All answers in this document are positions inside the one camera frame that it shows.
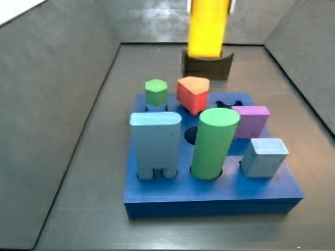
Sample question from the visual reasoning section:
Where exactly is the yellow arch block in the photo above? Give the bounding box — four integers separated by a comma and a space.
187, 0, 231, 58

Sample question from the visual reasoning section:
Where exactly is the tall light blue block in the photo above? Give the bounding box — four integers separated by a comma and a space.
130, 112, 182, 179

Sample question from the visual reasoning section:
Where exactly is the tall green cylinder block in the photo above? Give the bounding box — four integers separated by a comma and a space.
191, 108, 241, 180

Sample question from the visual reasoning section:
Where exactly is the green hexagon block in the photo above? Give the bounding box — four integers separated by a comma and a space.
146, 78, 168, 106

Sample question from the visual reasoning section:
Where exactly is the red pentagon block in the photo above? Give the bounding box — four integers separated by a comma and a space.
176, 76, 210, 116

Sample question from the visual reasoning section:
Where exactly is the purple square block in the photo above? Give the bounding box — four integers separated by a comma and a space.
234, 106, 270, 139

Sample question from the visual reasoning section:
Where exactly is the black curved holder stand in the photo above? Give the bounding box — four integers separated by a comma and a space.
182, 50, 235, 80

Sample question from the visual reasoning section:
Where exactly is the light blue rectangular block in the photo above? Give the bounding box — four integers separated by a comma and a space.
241, 138, 290, 178

